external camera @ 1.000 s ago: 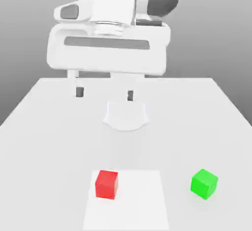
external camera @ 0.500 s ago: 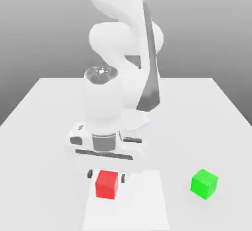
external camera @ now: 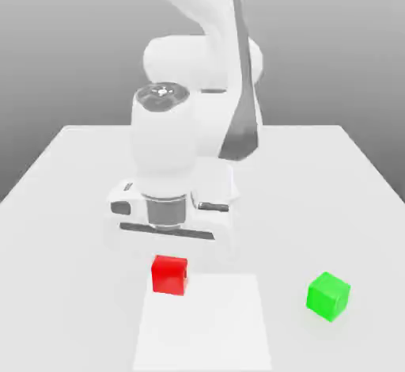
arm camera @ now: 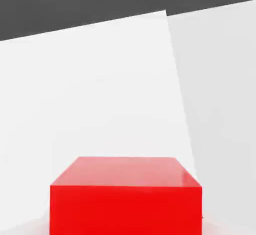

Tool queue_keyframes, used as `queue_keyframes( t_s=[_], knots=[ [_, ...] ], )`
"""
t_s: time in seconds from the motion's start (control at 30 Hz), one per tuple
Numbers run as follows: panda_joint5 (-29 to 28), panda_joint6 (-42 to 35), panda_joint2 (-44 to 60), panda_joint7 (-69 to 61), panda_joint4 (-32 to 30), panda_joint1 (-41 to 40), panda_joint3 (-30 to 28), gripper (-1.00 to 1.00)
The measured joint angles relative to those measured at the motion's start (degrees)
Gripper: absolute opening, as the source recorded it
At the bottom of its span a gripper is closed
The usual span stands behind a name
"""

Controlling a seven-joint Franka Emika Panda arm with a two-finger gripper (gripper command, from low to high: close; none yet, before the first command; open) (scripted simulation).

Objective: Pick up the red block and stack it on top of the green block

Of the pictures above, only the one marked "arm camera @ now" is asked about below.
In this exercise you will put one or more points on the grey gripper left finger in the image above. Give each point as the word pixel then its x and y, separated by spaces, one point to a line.
pixel 34 229

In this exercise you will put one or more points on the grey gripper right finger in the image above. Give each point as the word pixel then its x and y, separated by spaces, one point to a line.
pixel 218 229

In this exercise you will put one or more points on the small red cube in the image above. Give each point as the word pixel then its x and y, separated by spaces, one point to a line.
pixel 126 209

